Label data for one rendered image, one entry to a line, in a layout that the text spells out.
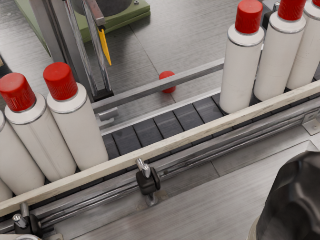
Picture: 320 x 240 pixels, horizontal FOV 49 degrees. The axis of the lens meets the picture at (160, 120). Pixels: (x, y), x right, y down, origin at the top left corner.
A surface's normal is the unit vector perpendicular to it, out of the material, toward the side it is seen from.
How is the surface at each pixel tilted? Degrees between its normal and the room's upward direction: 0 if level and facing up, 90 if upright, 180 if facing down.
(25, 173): 90
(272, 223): 90
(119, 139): 0
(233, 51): 90
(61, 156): 90
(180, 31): 0
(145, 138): 0
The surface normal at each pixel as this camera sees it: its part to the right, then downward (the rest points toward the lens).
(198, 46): -0.06, -0.61
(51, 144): 0.76, 0.49
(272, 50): -0.75, 0.55
